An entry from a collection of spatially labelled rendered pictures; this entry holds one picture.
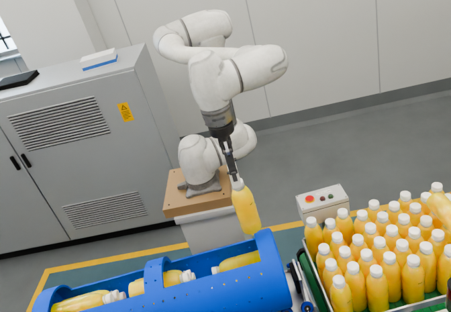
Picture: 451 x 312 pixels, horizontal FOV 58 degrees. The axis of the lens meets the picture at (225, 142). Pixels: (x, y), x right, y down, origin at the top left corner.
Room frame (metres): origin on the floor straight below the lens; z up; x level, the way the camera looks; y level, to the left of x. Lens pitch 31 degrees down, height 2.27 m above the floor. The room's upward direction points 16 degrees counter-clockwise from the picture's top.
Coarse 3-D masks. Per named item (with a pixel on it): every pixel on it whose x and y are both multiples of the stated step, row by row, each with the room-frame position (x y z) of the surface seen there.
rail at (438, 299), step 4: (440, 296) 0.79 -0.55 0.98; (444, 296) 0.79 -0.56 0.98; (424, 300) 0.80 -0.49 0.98; (428, 300) 0.79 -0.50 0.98; (432, 300) 0.79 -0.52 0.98; (436, 300) 0.79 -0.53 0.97; (440, 300) 0.79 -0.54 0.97; (444, 300) 0.79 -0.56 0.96; (412, 304) 0.79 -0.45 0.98; (416, 304) 0.79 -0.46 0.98; (420, 304) 0.79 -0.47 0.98; (424, 304) 0.79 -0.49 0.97; (428, 304) 0.79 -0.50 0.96; (432, 304) 0.79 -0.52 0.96; (436, 304) 0.79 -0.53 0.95; (396, 308) 0.80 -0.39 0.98; (400, 308) 0.79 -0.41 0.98; (404, 308) 0.79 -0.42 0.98; (408, 308) 0.79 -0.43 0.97; (412, 308) 0.79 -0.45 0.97; (416, 308) 0.79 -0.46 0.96; (420, 308) 0.79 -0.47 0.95
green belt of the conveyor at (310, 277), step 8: (304, 256) 1.18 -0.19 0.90; (304, 264) 1.15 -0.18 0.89; (304, 272) 1.13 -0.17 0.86; (312, 272) 1.09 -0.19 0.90; (312, 280) 1.06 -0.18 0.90; (312, 288) 1.03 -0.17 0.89; (320, 296) 0.98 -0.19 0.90; (432, 296) 0.85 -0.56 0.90; (320, 304) 0.95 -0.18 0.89; (392, 304) 0.86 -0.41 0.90; (400, 304) 0.86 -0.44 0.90; (440, 304) 0.81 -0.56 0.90
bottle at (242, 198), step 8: (232, 192) 1.05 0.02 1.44; (240, 192) 1.03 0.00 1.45; (248, 192) 1.04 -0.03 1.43; (232, 200) 1.04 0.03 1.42; (240, 200) 1.02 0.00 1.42; (248, 200) 1.02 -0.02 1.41; (240, 208) 1.02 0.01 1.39; (248, 208) 1.02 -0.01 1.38; (256, 208) 1.05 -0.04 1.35; (240, 216) 1.02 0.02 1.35; (248, 216) 1.02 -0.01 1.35; (256, 216) 1.03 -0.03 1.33; (240, 224) 1.04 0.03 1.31; (248, 224) 1.02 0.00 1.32; (256, 224) 1.02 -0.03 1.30; (248, 232) 1.02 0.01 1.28; (256, 232) 1.02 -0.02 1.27
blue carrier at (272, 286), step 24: (264, 240) 1.01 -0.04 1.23; (168, 264) 1.13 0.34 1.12; (192, 264) 1.14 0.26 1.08; (216, 264) 1.13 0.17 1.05; (264, 264) 0.93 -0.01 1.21; (72, 288) 1.15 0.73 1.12; (96, 288) 1.15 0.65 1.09; (120, 288) 1.14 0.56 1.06; (144, 288) 0.96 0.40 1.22; (168, 288) 0.94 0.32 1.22; (192, 288) 0.92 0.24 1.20; (216, 288) 0.90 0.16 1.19; (240, 288) 0.89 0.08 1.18; (264, 288) 0.88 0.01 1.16; (288, 288) 0.87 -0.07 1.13
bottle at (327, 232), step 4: (324, 228) 1.13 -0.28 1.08; (328, 228) 1.11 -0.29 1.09; (332, 228) 1.11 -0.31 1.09; (336, 228) 1.11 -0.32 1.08; (324, 232) 1.12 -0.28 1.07; (328, 232) 1.11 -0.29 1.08; (332, 232) 1.10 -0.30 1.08; (340, 232) 1.11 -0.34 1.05; (324, 236) 1.12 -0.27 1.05; (328, 236) 1.10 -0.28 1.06; (324, 240) 1.12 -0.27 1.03; (328, 240) 1.10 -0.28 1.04; (328, 244) 1.10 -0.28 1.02
